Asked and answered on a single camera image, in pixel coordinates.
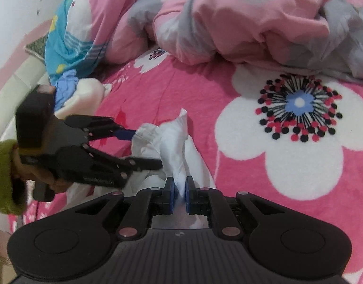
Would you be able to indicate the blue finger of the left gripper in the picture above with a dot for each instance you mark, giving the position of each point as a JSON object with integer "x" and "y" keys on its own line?
{"x": 97, "y": 127}
{"x": 102, "y": 162}

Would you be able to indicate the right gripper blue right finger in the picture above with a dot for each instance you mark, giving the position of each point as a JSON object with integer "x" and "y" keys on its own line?
{"x": 196, "y": 199}

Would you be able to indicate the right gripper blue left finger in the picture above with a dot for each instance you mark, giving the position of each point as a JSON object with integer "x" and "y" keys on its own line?
{"x": 164, "y": 200}

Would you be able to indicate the white shirt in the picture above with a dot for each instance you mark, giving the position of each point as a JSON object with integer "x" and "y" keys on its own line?
{"x": 171, "y": 143}

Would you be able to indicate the green sleeve forearm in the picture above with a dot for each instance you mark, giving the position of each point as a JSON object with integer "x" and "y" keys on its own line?
{"x": 13, "y": 194}

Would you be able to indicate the left hand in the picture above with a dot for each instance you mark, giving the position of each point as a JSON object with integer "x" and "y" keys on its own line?
{"x": 37, "y": 174}

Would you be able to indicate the cream sweater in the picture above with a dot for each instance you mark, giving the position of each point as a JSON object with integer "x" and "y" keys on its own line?
{"x": 86, "y": 99}

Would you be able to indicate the blue garment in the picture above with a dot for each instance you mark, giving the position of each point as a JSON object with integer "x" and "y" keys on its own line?
{"x": 65, "y": 88}

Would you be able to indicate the cream padded headboard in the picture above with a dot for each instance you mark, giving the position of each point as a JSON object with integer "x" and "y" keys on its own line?
{"x": 31, "y": 73}

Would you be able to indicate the dark green cushion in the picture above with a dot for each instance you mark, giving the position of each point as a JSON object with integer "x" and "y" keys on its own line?
{"x": 37, "y": 48}

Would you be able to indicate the pink floral bed sheet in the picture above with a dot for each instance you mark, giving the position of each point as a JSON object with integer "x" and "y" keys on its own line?
{"x": 285, "y": 151}

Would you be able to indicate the pink grey blue duvet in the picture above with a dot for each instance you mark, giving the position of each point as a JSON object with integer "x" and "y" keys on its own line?
{"x": 318, "y": 35}

